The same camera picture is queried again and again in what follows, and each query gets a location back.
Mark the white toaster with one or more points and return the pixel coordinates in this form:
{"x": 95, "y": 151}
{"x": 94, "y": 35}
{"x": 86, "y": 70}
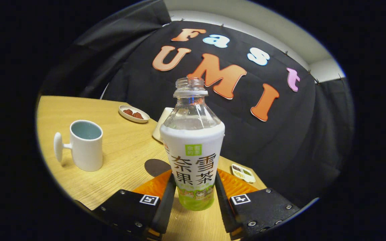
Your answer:
{"x": 161, "y": 125}

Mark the small white oval plate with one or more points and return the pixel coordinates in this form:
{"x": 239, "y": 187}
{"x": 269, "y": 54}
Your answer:
{"x": 136, "y": 119}

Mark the black backdrop cloth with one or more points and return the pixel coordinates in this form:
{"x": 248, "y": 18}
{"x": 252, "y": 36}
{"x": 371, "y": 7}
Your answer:
{"x": 280, "y": 140}

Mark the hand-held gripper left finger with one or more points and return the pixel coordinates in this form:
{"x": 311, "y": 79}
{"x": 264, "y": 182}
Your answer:
{"x": 166, "y": 207}

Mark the wooden table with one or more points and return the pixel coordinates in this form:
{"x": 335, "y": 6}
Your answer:
{"x": 122, "y": 147}

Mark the dark brown round coaster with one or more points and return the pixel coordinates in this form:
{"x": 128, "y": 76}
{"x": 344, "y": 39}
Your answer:
{"x": 156, "y": 166}

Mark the clear juice bottle white label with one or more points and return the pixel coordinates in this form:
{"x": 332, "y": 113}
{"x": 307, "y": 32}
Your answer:
{"x": 193, "y": 157}

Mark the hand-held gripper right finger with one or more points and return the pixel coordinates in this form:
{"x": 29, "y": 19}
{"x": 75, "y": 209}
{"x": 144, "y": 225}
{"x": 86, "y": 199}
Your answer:
{"x": 223, "y": 207}

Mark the white divided seed dish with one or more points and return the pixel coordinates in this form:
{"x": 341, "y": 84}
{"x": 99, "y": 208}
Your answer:
{"x": 243, "y": 173}

